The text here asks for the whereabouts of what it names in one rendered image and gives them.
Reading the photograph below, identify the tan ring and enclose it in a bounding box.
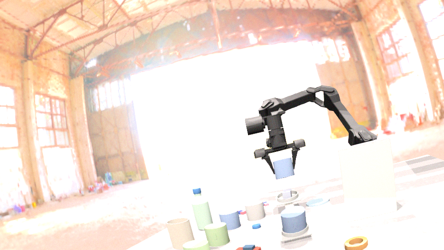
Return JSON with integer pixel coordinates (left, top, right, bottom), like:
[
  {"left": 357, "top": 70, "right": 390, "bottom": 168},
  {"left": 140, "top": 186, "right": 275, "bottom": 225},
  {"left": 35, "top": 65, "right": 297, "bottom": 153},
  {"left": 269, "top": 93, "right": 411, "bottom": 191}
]
[{"left": 344, "top": 236, "right": 368, "bottom": 250}]

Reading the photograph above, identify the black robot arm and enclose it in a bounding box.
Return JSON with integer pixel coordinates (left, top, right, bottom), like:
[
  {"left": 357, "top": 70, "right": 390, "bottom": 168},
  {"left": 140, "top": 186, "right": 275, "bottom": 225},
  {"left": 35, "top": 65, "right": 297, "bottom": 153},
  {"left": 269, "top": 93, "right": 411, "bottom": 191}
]
[{"left": 245, "top": 85, "right": 377, "bottom": 146}]

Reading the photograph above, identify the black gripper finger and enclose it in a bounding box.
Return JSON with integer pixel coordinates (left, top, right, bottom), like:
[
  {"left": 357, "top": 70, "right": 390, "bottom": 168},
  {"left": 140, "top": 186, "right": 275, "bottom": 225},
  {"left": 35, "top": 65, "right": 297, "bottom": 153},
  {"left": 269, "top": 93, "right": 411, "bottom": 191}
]
[
  {"left": 262, "top": 156, "right": 275, "bottom": 174},
  {"left": 291, "top": 149, "right": 300, "bottom": 169}
]

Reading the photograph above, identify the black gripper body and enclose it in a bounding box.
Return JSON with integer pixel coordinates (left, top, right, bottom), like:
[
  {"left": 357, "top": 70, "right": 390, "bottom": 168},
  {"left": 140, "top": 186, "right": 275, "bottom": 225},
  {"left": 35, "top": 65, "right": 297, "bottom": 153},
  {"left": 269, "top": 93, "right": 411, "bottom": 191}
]
[{"left": 254, "top": 128, "right": 306, "bottom": 158}]

